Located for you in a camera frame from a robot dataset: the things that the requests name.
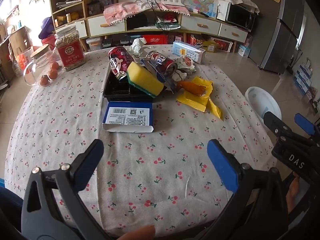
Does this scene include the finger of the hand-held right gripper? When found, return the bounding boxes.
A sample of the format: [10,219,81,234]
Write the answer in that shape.
[263,111,293,143]
[294,113,320,140]

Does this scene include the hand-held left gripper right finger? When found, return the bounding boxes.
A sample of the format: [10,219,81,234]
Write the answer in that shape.
[200,139,290,240]

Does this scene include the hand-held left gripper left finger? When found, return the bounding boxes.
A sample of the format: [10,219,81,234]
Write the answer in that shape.
[21,139,110,240]

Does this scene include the white plastic basin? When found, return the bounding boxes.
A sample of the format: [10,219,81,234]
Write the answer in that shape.
[244,86,282,128]

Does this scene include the blue and white carton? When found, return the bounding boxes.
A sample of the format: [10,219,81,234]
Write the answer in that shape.
[102,101,154,133]

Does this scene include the orange plastic wrapper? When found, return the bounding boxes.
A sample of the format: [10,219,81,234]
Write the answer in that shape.
[176,80,207,96]

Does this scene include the yellow sponge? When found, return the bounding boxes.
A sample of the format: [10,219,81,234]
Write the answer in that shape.
[127,62,165,98]

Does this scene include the white nut snack packet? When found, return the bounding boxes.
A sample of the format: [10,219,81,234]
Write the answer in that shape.
[175,56,198,74]

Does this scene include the white paper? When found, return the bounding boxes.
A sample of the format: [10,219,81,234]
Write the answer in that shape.
[130,37,148,55]

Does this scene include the person's right hand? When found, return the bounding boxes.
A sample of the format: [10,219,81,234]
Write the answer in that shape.
[285,176,302,214]

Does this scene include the person's left hand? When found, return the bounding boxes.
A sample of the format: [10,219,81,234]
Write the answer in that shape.
[116,225,156,240]

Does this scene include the stack of blue white boxes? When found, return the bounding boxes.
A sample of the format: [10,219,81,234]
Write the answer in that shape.
[292,59,320,105]

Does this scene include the cherry print tablecloth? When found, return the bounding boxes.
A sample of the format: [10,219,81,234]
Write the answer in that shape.
[5,44,278,238]

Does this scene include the yellow plastic wrapper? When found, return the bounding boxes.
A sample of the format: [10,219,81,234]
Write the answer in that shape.
[176,76,223,120]

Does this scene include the black plastic tray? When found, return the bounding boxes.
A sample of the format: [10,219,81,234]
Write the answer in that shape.
[102,67,167,103]

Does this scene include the person's dark blue clothing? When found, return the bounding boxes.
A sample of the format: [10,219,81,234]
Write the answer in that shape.
[0,177,25,240]

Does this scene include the grey refrigerator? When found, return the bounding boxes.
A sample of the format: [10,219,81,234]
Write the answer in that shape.
[250,0,310,74]

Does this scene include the yellow cardboard box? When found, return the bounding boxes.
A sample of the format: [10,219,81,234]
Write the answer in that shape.
[201,40,218,53]

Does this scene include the red drink can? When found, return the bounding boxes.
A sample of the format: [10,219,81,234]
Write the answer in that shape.
[145,51,178,79]
[108,46,135,82]

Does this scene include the black microwave oven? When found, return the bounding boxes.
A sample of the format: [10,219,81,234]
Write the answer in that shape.
[226,4,257,32]

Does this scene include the light blue tissue box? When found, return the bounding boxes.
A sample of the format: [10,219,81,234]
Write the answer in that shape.
[172,41,207,64]

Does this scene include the plastic jar with red label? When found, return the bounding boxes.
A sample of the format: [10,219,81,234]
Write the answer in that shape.
[54,26,87,72]

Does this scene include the glass jar with cork lid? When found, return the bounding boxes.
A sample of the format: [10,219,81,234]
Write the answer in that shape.
[24,44,63,87]

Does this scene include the cardboard boxes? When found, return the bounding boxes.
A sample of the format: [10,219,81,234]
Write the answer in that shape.
[9,26,34,73]

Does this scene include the wooden cabinet with white drawers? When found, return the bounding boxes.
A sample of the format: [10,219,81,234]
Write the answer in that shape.
[49,0,250,53]

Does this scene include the flat red box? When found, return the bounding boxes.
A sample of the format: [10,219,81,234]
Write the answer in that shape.
[144,34,168,45]

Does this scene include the colourful map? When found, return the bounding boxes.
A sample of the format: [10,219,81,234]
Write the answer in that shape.
[184,0,218,18]

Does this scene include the purple hat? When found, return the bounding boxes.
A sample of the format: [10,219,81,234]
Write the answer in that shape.
[39,17,57,39]

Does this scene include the green silver foil bag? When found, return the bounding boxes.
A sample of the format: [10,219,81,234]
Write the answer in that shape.
[155,21,182,31]

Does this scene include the pink cloth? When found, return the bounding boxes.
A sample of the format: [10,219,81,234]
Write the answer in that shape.
[103,1,190,25]

